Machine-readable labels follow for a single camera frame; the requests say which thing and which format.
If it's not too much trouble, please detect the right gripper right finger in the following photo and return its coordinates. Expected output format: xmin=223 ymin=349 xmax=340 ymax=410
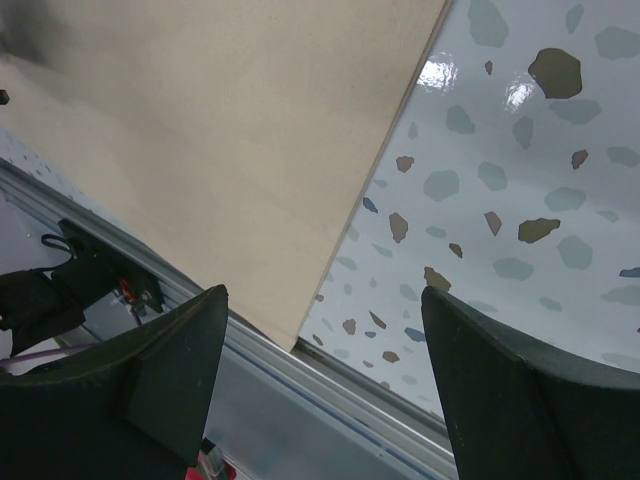
xmin=421 ymin=287 xmax=639 ymax=479

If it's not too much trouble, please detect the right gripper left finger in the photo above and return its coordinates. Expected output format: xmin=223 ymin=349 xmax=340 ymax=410
xmin=1 ymin=285 xmax=229 ymax=479

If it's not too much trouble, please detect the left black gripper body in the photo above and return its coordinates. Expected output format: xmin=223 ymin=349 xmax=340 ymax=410
xmin=0 ymin=89 xmax=10 ymax=105

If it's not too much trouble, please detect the beige cloth mat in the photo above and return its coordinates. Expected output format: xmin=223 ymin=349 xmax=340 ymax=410
xmin=1 ymin=1 xmax=449 ymax=350

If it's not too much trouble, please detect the aluminium rail frame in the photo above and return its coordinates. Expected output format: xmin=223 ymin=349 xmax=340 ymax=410
xmin=0 ymin=157 xmax=456 ymax=480

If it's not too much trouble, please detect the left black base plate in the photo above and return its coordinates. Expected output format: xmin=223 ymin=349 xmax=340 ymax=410
xmin=51 ymin=219 xmax=164 ymax=313

